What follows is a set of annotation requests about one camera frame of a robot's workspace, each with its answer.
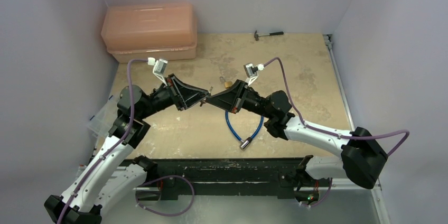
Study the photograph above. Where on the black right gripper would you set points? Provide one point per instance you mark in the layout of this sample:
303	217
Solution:
239	95

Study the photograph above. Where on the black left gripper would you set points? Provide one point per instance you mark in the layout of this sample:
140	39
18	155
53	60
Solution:
184	95

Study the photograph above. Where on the brass padlock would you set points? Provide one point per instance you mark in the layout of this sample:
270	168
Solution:
226	84

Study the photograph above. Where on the blue cable lock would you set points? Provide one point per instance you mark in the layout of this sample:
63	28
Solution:
243	143

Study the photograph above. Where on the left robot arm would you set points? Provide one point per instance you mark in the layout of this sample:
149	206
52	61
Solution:
95	192

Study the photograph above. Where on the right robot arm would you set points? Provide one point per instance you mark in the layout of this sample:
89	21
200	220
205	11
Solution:
362	157

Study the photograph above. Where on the pink plastic toolbox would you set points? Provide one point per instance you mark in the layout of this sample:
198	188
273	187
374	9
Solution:
167	31

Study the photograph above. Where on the clear plastic screw organizer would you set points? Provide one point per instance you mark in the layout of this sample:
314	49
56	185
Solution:
103	120

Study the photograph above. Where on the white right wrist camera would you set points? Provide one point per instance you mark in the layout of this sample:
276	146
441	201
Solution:
252	72

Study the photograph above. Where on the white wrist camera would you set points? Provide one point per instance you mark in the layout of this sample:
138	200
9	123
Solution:
252	72
159	67

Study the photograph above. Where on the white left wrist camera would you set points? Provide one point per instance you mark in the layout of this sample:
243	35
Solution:
159	67

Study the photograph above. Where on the small black-handled hammer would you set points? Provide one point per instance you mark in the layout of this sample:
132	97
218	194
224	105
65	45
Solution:
257	35

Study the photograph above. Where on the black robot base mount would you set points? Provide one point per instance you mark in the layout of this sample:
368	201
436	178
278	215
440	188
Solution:
284	178

